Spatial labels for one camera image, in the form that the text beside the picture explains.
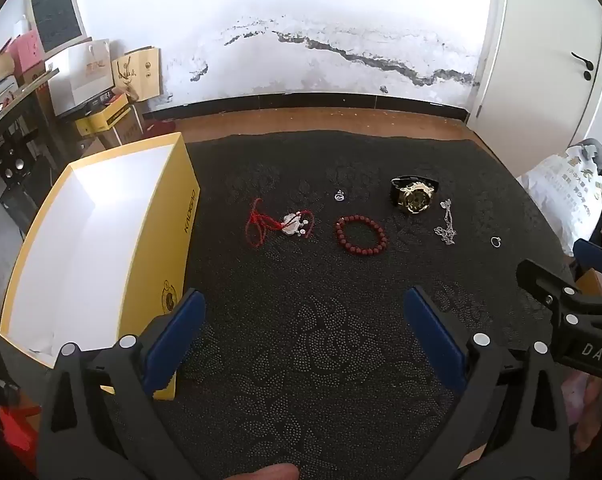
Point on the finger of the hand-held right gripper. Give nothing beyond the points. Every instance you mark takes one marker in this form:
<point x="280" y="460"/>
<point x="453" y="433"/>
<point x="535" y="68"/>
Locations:
<point x="598" y="260"/>
<point x="546" y="282"/>

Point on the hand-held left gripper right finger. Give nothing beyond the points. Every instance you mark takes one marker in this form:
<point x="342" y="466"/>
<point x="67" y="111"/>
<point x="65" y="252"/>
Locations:
<point x="436" y="340"/>

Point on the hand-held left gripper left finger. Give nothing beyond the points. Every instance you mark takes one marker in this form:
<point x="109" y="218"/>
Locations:
<point x="176" y="340"/>

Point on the yellow cardboard box white inside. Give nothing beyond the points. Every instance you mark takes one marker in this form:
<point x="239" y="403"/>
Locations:
<point x="106" y="240"/>

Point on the black gold wristwatch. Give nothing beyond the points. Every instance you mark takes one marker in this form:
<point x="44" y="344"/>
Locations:
<point x="413" y="197"/>

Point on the person's left hand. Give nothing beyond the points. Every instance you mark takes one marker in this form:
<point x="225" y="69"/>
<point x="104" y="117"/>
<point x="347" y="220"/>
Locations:
<point x="266" y="472"/>

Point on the white printed plastic bag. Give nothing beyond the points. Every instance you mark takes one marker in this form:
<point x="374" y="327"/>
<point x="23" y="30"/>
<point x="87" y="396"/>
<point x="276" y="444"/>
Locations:
<point x="561" y="195"/>

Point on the black beaded mat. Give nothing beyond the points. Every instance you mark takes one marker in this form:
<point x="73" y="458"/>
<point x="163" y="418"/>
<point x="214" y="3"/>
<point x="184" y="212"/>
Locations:
<point x="306" y="335"/>

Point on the red plastic item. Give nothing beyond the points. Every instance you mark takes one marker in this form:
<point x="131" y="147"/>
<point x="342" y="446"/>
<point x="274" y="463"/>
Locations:
<point x="16" y="430"/>

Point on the white door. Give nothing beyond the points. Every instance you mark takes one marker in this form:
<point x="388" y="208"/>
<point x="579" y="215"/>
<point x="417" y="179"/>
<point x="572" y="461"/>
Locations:
<point x="541" y="60"/>

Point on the red cloth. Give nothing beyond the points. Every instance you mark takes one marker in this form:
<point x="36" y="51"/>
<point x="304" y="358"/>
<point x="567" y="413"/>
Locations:
<point x="160" y="125"/>

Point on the brown cardboard box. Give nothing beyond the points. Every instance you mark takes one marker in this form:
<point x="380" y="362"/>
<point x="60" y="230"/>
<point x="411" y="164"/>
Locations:
<point x="128" y="127"/>

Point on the flat yellow carton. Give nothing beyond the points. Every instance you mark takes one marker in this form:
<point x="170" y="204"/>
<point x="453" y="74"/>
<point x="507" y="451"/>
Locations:
<point x="101" y="117"/>

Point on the black shelf rack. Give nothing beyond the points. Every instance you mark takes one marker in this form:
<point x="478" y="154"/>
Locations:
<point x="16" y="160"/>

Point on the kraft paper bag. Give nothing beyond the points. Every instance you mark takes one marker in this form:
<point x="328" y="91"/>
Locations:
<point x="138" y="72"/>

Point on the white paper bag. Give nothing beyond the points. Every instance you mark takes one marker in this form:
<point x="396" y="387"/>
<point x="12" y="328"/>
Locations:
<point x="81" y="75"/>

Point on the pink box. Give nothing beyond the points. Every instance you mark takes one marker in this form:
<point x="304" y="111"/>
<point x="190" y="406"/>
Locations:
<point x="26" y="55"/>

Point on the old beige monitor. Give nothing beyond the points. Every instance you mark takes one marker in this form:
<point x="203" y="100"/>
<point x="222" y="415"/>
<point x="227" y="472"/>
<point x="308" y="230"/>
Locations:
<point x="56" y="15"/>

